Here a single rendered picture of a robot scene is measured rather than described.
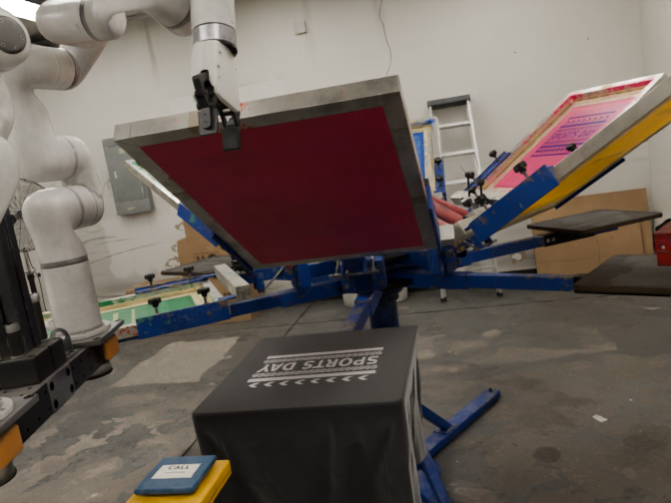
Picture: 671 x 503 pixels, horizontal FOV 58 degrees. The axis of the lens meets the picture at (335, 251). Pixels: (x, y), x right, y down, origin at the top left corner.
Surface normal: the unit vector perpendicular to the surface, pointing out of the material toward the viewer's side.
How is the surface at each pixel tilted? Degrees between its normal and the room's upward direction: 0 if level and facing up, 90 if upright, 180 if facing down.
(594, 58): 90
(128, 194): 90
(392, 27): 90
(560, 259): 78
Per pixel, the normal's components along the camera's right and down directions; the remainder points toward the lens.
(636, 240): -0.22, -0.02
